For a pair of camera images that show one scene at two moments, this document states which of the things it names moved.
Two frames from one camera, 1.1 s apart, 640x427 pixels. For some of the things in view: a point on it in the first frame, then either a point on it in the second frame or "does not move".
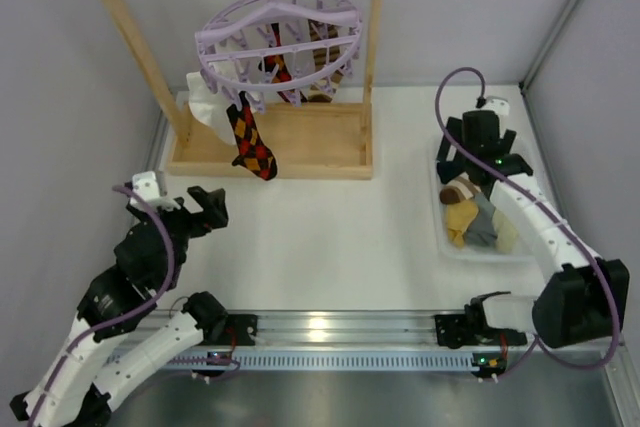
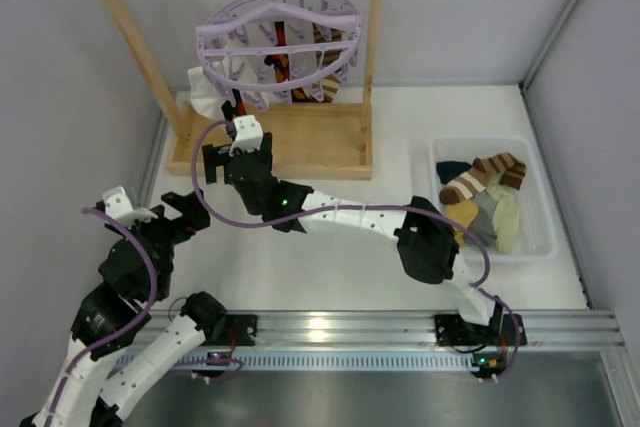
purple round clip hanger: (278, 41) does not move
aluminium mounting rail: (346, 330) does not move
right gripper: (451, 148) -> (240, 159)
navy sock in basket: (448, 170) does not move
